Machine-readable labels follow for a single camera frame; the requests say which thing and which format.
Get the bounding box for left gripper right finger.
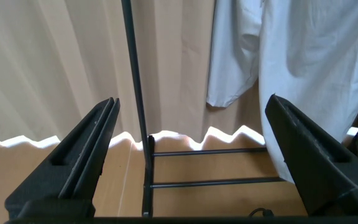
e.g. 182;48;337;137
265;94;358;217

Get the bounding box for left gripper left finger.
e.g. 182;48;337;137
4;97;121;218

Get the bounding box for pale grey shorts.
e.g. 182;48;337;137
206;0;358;184

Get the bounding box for black clothes rack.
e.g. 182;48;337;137
121;0;358;218

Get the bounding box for beige curtain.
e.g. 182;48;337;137
0;0;265;149

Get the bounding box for black cable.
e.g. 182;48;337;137
248;207;275;218

